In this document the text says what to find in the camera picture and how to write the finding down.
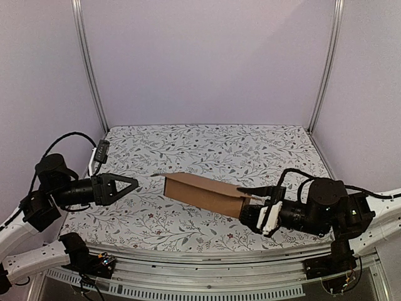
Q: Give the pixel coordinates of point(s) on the floral patterned table mat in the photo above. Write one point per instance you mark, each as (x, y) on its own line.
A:
(245, 155)

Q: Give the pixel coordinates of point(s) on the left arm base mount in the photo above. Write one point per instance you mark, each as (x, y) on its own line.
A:
(101, 265)

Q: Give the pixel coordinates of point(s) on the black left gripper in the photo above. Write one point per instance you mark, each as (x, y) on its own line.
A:
(104, 187)

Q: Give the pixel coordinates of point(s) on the brown cardboard paper box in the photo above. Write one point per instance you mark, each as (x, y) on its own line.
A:
(204, 193)

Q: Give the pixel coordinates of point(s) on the aluminium front rail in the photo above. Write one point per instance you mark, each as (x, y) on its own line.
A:
(246, 275)

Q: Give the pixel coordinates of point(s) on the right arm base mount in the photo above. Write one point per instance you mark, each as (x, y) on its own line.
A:
(329, 266)

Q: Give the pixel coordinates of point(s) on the aluminium frame post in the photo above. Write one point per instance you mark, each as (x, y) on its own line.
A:
(329, 61)
(87, 63)

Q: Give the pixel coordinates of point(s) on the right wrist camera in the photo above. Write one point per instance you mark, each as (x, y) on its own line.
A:
(268, 219)

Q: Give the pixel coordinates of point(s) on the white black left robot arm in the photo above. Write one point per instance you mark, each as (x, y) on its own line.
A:
(35, 213)

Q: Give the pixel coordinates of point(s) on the right aluminium frame post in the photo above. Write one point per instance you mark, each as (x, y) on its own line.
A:
(329, 61)

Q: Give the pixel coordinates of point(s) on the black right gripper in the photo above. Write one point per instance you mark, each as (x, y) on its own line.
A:
(254, 216)

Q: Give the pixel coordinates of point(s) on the left aluminium frame post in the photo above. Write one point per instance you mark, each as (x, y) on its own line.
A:
(87, 63)

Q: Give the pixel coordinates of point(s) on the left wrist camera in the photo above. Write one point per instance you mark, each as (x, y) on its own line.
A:
(98, 157)

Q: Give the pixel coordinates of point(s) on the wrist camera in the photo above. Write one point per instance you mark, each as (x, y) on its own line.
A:
(268, 219)
(98, 157)

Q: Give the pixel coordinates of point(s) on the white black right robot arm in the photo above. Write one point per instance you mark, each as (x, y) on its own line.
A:
(357, 213)

